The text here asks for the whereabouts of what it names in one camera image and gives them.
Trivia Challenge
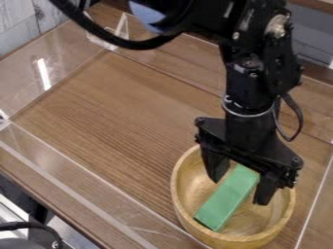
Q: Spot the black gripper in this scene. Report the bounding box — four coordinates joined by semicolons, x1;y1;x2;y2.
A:
196;96;304;205

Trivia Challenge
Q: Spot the green rectangular block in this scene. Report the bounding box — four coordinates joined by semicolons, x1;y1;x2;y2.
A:
194;164;261;231

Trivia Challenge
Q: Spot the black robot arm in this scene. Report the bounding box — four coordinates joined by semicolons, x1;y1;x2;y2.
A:
50;0;304;205

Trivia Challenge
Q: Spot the brown wooden bowl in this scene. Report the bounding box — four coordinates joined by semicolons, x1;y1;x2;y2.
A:
170;146;296;249

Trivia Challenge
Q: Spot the black metal table mount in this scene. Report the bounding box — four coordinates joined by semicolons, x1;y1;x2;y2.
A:
0;174;75;249

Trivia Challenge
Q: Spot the clear acrylic corner bracket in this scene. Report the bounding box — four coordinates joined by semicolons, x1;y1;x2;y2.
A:
86;15;130;52

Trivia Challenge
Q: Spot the black cable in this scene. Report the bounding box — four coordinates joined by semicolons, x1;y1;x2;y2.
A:
0;221;65;249

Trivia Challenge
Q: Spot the clear acrylic tray wall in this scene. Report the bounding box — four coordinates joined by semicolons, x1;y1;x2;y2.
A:
0;22;333;249

